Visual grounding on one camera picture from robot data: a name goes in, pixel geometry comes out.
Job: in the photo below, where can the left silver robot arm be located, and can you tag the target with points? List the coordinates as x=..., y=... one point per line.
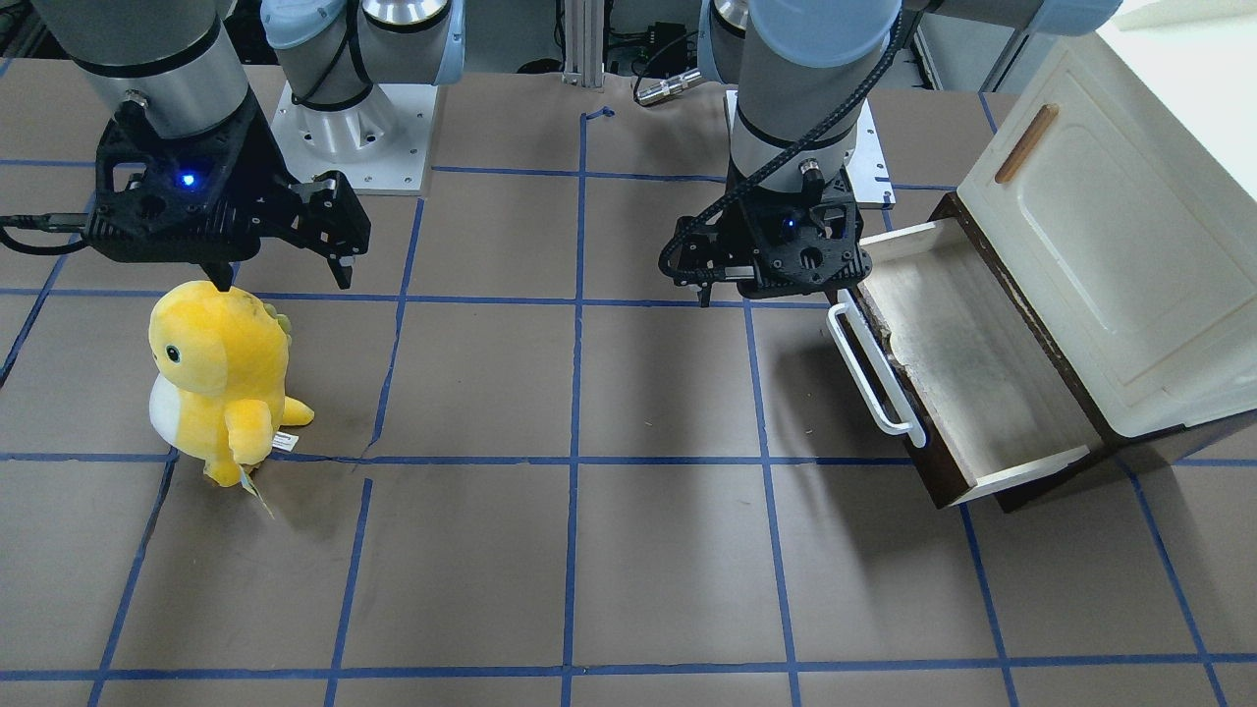
x=804, y=68

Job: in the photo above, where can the yellow plush dinosaur toy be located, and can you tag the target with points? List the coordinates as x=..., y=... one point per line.
x=220, y=393

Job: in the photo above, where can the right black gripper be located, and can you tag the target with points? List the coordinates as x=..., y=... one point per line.
x=263, y=160

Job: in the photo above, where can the cream plastic storage box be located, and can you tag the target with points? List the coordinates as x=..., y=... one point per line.
x=1131, y=226

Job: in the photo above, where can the white drawer handle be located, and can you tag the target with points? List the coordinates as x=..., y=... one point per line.
x=872, y=373

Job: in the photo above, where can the aluminium frame post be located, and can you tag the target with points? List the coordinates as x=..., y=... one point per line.
x=583, y=38

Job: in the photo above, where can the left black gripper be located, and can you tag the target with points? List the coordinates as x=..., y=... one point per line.
x=700, y=282

